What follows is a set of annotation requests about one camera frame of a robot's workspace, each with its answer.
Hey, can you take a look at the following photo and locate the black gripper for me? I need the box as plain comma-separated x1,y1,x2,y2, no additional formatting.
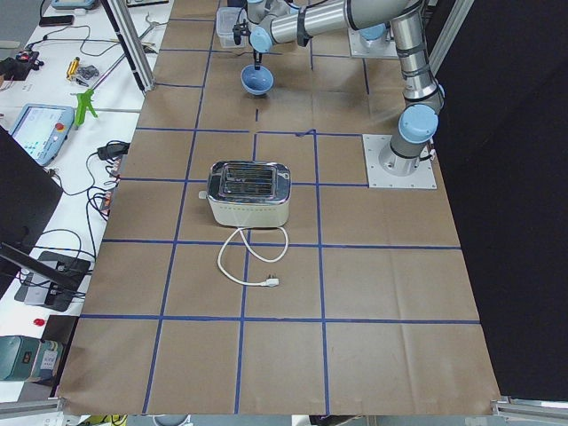
233,20,263,71

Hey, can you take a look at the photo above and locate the blue bowl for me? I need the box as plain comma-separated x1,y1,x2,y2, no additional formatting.
241,65,274,96

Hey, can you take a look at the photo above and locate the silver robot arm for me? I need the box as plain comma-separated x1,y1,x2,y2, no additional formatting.
359,23,392,45
232,0,445,177

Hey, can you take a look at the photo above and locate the clear plastic container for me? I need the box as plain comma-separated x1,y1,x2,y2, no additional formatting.
216,7,247,49

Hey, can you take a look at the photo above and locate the white toaster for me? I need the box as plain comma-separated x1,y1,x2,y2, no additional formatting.
199,161,291,228

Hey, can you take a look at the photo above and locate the black power adapter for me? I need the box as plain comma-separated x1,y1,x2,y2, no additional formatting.
97,140,130,160

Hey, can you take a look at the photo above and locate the metal stand with green clamp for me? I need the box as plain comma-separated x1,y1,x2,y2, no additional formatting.
74,15,162,129

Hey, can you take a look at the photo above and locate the yellow screwdriver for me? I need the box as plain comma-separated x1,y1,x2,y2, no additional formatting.
66,57,80,81

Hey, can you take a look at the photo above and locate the black smartphone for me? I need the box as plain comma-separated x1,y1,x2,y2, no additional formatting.
38,15,75,27

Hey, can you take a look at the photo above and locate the blue teach pendant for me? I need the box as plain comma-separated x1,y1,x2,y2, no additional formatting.
10,103,75,166

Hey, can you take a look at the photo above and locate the black monitor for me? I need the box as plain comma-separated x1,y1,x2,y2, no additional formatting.
0,126,76,298

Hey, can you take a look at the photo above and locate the green box device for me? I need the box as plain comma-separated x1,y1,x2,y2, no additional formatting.
1,335,63,382

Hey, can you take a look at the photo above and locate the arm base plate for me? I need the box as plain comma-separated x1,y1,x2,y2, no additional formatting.
348,28,398,59
362,134,437,190

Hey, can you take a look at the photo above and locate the aluminium frame post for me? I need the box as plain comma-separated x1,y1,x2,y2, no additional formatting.
100,0,155,92

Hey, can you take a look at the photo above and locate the white toaster power cord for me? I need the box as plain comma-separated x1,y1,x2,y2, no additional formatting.
217,225,290,288

